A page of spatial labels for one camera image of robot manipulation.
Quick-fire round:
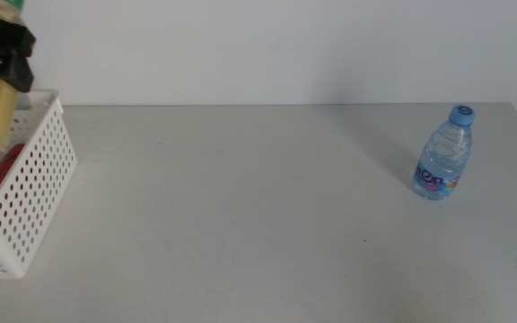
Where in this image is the clear water bottle blue cap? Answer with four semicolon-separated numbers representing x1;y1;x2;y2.
411;104;476;201

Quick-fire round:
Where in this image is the white perforated plastic basket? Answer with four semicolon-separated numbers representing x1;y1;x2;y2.
0;88;79;280

